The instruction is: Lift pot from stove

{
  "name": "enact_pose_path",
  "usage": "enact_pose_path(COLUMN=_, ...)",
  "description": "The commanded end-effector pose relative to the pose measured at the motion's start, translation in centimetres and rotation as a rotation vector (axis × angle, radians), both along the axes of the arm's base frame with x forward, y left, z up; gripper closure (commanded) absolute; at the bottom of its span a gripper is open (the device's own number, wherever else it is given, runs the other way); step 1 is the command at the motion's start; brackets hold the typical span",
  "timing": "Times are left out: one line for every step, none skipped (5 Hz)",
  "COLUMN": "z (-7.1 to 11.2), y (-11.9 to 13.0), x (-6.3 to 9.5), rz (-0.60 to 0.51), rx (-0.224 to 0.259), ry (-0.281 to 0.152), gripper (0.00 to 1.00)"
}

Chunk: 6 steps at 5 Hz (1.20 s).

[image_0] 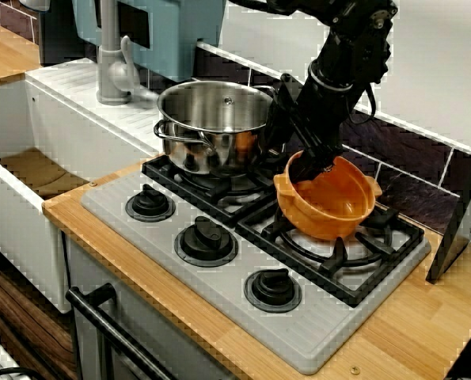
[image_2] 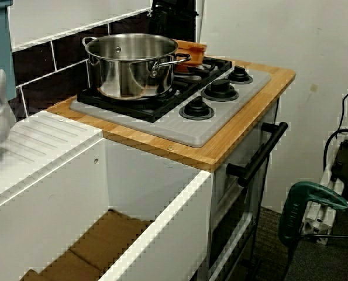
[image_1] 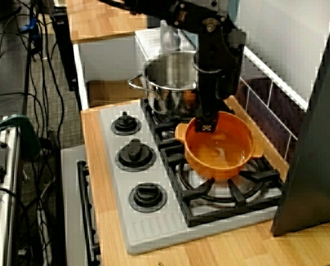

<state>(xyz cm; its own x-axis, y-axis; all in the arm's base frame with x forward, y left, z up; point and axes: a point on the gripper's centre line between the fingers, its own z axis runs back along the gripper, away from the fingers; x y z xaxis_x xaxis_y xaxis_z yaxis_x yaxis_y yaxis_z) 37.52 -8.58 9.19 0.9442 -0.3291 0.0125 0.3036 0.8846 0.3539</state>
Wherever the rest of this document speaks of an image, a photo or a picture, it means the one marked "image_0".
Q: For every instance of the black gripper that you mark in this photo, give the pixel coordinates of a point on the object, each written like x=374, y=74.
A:
x=322, y=118

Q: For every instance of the orange plastic pot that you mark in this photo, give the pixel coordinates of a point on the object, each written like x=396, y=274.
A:
x=338, y=206

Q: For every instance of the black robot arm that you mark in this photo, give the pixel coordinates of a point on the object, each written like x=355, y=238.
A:
x=358, y=39

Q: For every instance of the stainless steel pot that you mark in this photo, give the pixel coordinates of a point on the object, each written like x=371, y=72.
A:
x=203, y=107

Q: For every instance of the black stove knob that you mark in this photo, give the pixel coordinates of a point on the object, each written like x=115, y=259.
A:
x=150, y=204
x=205, y=239
x=272, y=289

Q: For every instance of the grey toy stove top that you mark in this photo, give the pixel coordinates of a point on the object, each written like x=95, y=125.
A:
x=318, y=332

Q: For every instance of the black burner grate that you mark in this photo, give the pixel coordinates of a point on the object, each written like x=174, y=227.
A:
x=215, y=189
x=336, y=259

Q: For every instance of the dark tiled backsplash white ledge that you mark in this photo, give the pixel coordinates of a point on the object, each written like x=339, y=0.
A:
x=409, y=190

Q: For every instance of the teal blue box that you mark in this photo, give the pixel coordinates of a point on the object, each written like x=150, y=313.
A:
x=175, y=35

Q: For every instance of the black side panel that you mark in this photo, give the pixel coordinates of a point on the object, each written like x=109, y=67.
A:
x=460, y=206

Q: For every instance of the grey toy faucet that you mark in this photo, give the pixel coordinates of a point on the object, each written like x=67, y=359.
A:
x=108, y=59

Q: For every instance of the white sink basin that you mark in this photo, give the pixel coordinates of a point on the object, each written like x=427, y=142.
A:
x=80, y=130

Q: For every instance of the grey oven door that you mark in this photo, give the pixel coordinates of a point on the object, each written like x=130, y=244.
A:
x=172, y=336

